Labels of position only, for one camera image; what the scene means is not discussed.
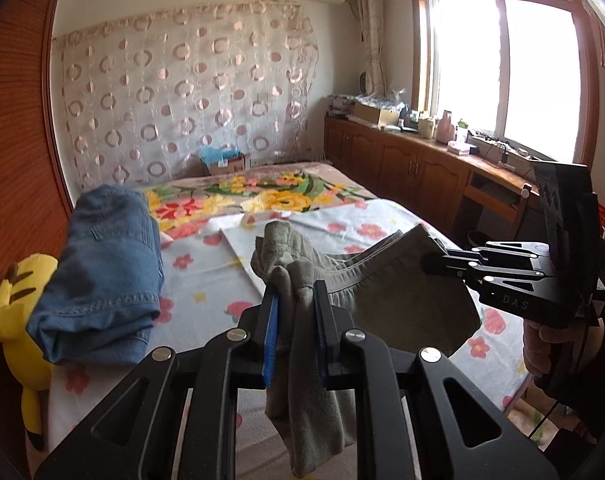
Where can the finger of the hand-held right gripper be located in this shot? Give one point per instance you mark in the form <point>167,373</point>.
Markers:
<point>512,276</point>
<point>507,252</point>

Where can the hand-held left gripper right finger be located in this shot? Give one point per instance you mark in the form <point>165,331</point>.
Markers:
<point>327,325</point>

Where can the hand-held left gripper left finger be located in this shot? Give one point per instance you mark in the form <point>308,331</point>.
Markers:
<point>270,340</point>

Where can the grey pants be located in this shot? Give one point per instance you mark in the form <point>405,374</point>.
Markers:
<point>407,305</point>

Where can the person's right forearm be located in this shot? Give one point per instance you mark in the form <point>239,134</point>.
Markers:
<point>592,410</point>

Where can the person's right hand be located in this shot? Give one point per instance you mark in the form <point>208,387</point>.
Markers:
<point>538,350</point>

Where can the dark waste bin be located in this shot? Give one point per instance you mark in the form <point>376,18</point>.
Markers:
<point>480,242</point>

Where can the white tissue box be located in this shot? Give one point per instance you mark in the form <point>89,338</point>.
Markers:
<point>460,148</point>

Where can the green-capped bottle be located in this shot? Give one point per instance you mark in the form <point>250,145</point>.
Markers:
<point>462,131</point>

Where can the pink bottle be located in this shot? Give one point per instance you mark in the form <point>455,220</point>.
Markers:
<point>445,127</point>

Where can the wooden cabinet counter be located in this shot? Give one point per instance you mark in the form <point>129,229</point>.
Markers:
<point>397,160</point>

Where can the pink floral bedspread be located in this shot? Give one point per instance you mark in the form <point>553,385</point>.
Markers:
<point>262,190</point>

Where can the white container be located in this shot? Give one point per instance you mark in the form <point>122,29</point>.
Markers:
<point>426,126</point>

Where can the window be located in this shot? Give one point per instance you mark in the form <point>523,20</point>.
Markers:
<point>532,70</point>

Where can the small cardboard box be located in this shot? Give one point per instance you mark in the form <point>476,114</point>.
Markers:
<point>232,166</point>

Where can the folded blue jeans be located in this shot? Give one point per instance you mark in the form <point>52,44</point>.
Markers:
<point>102,270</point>

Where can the open cardboard box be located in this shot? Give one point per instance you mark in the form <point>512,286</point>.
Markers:
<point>372,116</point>

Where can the blue crumpled bag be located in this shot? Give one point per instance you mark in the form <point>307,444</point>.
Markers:
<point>217,154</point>

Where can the clear plastic packaging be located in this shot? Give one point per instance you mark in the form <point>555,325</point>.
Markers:
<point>382,99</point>

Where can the yellow plush toy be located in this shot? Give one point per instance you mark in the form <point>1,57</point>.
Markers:
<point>27,285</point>

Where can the patterned window curtain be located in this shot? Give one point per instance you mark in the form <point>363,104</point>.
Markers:
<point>370,35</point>

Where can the circle-patterned wall cloth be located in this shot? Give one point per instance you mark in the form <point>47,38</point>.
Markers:
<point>182,85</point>

